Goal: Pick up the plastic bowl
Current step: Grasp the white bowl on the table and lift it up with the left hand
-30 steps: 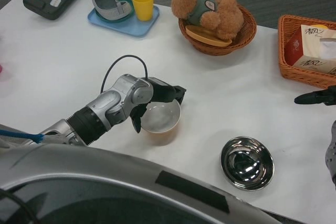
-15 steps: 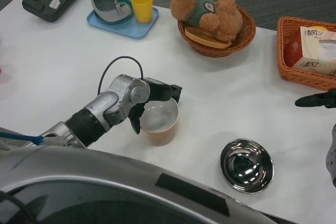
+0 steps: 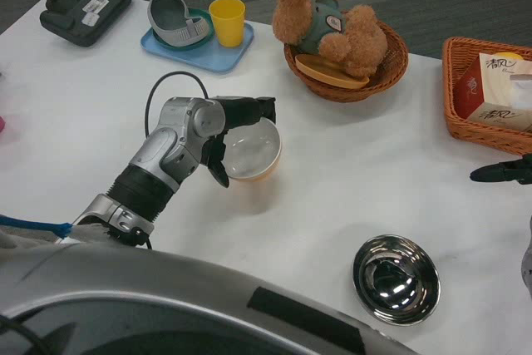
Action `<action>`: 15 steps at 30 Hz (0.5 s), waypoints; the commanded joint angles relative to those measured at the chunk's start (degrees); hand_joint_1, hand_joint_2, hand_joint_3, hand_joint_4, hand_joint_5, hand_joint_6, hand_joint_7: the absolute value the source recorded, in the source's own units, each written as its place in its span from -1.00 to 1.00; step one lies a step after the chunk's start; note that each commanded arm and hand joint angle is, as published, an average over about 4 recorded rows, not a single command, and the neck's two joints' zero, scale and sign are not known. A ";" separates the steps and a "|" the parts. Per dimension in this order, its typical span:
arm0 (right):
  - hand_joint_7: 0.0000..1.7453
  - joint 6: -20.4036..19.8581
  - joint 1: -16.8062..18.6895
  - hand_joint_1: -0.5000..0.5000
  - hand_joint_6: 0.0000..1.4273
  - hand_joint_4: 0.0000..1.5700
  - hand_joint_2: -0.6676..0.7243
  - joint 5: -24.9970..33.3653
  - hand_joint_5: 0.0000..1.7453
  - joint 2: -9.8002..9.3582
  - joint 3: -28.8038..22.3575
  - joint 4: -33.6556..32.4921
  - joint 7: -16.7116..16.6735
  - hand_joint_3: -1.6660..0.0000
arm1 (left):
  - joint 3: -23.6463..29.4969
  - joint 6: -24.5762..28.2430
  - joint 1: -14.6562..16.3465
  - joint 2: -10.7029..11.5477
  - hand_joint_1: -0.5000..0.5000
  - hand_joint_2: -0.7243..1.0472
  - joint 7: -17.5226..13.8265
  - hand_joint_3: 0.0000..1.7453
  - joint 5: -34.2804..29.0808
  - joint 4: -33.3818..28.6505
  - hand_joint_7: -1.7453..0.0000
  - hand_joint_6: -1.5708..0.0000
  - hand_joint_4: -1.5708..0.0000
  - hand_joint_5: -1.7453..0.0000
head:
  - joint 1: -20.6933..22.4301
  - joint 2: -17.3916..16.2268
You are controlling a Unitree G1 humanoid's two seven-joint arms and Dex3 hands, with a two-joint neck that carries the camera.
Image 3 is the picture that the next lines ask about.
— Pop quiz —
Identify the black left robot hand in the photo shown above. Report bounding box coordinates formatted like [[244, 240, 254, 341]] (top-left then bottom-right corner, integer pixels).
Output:
[[202, 96, 278, 189]]

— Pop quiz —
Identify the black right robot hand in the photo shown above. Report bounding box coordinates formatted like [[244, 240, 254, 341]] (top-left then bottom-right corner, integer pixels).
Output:
[[469, 155, 532, 185]]

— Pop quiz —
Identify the white and orange plastic bowl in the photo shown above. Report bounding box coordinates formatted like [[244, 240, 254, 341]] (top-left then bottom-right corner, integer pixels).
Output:
[[219, 117, 283, 184]]

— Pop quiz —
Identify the shiny steel bowl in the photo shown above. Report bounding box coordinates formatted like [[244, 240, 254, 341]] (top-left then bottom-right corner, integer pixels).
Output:
[[352, 234, 441, 326]]

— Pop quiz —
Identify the light blue plastic tray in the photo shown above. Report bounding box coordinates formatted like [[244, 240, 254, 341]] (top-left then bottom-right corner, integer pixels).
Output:
[[140, 21, 254, 75]]

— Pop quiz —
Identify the yellow plastic cup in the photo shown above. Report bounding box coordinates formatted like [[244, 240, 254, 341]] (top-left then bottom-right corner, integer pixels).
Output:
[[208, 0, 246, 47]]

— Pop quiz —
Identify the orange plastic plate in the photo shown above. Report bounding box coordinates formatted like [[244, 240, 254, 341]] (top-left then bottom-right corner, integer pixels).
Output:
[[294, 53, 370, 90]]

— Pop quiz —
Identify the red and beige tissue box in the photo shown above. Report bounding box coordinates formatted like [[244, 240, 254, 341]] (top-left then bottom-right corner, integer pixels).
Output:
[[452, 52, 532, 134]]

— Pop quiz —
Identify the rectangular wicker basket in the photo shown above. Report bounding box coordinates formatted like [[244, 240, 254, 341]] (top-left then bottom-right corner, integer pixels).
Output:
[[441, 37, 532, 155]]

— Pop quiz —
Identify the round wicker basket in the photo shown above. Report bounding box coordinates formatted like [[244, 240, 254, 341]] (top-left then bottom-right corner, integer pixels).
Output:
[[283, 20, 410, 103]]

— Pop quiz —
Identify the green plastic plate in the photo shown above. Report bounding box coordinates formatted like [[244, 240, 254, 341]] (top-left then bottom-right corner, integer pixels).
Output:
[[152, 7, 215, 52]]

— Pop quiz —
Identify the grey rubber clog shoe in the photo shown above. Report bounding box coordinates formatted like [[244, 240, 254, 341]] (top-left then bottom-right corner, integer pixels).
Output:
[[147, 0, 211, 47]]

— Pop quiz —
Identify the black battery charger block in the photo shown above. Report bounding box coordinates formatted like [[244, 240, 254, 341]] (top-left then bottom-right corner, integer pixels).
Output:
[[39, 0, 133, 47]]

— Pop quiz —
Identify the white cloth strip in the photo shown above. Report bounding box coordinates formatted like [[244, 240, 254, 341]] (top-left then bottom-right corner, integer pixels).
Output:
[[70, 224, 113, 244]]

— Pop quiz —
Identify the silver robot chest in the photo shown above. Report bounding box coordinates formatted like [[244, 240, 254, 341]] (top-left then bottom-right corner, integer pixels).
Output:
[[0, 242, 421, 355]]

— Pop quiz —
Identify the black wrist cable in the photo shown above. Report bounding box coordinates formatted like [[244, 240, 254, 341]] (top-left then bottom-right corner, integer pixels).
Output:
[[132, 71, 209, 250]]

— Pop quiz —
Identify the blue cord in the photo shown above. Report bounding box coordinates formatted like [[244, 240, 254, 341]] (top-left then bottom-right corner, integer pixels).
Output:
[[0, 214, 72, 239]]

